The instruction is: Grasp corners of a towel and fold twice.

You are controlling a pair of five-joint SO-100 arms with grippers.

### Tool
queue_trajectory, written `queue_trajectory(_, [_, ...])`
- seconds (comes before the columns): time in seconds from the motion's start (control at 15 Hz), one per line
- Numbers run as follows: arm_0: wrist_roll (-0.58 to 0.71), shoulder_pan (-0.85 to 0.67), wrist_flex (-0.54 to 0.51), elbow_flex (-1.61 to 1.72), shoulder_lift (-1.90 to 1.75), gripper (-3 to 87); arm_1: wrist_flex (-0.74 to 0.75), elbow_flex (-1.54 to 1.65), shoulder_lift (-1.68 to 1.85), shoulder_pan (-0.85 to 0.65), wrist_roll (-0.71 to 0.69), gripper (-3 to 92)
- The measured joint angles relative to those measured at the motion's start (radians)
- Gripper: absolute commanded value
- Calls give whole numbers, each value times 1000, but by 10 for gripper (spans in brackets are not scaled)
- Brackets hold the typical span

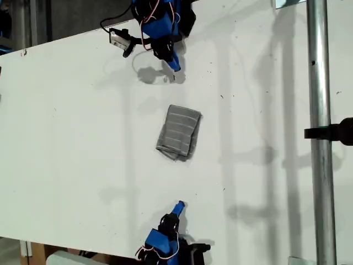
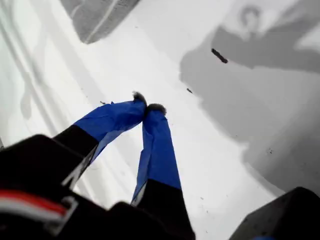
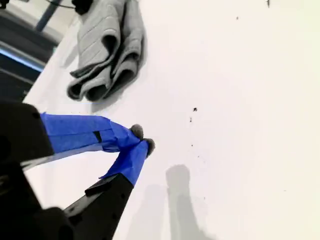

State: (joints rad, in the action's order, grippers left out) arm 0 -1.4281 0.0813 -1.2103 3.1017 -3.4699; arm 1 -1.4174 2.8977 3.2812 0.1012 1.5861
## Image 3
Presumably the grey striped towel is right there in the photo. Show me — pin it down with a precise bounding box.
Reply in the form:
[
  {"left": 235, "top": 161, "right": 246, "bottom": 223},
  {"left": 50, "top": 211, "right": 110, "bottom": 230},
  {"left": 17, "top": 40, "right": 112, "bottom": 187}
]
[{"left": 66, "top": 0, "right": 146, "bottom": 103}]

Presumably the dark blue metal bar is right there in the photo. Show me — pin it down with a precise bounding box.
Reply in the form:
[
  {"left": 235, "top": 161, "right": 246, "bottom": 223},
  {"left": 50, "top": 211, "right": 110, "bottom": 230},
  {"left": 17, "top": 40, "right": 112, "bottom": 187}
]
[{"left": 34, "top": 0, "right": 64, "bottom": 33}]

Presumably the black silver camera box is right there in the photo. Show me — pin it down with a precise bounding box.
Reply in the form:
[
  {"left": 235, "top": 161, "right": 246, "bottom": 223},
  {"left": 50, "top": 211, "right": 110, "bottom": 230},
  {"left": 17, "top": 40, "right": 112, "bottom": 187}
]
[{"left": 71, "top": 0, "right": 94, "bottom": 15}]

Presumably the black camera cable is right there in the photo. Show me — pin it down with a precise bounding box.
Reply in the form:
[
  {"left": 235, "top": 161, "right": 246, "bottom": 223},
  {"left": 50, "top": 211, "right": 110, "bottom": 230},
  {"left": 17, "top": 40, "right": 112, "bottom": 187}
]
[{"left": 47, "top": 0, "right": 76, "bottom": 9}]

